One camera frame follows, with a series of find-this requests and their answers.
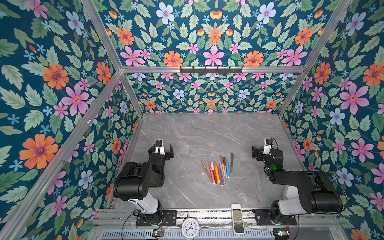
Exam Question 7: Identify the green fountain pen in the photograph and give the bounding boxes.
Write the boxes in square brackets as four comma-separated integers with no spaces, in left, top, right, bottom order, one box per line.
[230,153,234,174]

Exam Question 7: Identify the blue highlighter pen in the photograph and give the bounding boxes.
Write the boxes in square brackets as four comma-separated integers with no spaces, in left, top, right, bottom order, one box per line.
[225,160,231,179]

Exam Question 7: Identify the orange highlighter pen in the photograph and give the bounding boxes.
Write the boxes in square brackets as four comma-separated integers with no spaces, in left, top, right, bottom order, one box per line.
[214,164,220,184]

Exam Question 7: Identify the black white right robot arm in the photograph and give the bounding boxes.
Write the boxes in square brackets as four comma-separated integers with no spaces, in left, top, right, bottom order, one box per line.
[252,145,344,225]

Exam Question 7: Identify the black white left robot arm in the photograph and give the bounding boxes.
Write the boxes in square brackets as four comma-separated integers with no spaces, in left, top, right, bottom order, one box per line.
[113,140,174,218]

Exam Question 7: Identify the tan brown pen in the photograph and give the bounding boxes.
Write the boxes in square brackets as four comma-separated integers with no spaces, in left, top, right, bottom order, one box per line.
[201,160,212,181]

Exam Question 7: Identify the brown lilac pen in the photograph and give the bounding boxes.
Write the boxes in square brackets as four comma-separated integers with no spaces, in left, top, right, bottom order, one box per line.
[222,157,227,178]

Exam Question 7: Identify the beige capybara pen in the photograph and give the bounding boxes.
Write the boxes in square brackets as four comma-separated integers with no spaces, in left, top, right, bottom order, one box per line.
[220,156,226,183]

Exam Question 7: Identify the purple highlighter pen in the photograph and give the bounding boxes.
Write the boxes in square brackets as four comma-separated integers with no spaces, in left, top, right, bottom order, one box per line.
[218,168,224,186]

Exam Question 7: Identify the pink highlighter pen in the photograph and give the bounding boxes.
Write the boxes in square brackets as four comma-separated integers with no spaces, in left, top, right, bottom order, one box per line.
[209,165,216,184]

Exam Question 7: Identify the white remote control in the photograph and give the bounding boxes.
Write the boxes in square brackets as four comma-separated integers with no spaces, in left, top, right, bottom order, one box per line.
[231,204,245,235]

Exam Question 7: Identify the white analog clock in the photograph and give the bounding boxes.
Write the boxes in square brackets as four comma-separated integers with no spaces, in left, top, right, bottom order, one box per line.
[182,218,200,240]

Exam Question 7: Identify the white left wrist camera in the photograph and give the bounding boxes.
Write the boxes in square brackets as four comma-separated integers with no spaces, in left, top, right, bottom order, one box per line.
[155,140,165,156]

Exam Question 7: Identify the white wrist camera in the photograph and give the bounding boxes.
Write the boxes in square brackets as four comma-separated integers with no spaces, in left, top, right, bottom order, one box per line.
[155,140,165,156]
[263,138,274,155]

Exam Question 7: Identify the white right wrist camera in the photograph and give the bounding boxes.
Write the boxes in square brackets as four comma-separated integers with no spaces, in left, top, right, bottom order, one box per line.
[263,138,274,155]

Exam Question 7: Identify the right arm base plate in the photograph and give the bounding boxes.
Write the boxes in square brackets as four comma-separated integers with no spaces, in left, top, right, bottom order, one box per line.
[252,209,298,226]

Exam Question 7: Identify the black hook rail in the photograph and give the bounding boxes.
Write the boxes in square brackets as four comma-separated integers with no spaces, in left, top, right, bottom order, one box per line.
[179,66,243,74]

